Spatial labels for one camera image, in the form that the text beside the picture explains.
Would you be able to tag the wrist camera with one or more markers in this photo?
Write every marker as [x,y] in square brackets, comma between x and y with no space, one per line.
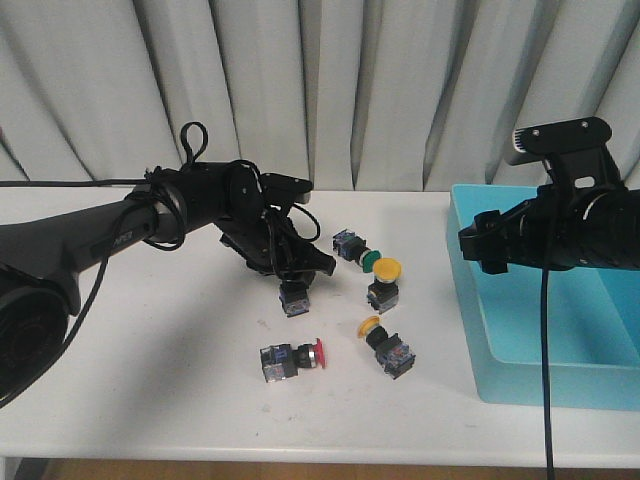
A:
[284,191]
[534,143]

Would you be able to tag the light blue plastic box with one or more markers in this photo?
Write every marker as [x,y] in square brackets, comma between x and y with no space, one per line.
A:
[593,321]

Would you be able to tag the white pleated curtain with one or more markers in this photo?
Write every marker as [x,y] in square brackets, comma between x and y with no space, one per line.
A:
[363,95]

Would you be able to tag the lying red push button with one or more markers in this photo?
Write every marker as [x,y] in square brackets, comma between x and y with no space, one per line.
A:
[282,361]

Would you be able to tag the yellow push button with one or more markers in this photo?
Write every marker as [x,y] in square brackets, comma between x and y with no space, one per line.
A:
[393,354]
[383,292]

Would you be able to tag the green push button right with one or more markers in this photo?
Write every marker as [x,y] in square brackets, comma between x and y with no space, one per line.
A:
[349,246]

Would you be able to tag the lying yellow push button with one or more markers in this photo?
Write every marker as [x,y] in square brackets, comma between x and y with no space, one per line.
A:
[393,354]

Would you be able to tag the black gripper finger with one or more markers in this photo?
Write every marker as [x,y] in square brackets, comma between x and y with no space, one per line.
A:
[295,280]
[307,258]

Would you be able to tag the red push button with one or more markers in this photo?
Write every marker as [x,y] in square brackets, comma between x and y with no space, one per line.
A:
[294,298]
[282,361]

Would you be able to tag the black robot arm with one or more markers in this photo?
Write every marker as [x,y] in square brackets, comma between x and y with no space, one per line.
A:
[589,227]
[42,308]

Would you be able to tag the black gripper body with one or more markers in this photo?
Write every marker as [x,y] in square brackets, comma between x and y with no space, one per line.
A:
[494,240]
[264,245]

